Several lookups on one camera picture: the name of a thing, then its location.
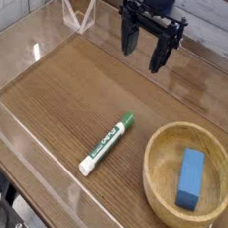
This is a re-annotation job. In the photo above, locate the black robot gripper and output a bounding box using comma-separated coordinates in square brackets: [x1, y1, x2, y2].
[120, 0, 188, 73]

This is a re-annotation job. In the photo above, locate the green white marker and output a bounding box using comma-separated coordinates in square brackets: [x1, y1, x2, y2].
[78, 112, 135, 176]

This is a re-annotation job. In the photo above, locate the brown wooden bowl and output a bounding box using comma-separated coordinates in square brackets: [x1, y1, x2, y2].
[142, 121, 228, 228]

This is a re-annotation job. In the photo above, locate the blue rectangular block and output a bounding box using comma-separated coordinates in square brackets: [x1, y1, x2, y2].
[175, 148, 205, 211]

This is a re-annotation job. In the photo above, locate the clear acrylic corner bracket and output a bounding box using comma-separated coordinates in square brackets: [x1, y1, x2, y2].
[61, 0, 97, 35]

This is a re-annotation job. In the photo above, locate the clear acrylic wall panel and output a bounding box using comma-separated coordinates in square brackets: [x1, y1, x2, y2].
[0, 101, 124, 228]

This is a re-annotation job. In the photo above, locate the black metal table bracket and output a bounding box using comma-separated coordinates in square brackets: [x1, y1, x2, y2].
[0, 182, 26, 228]

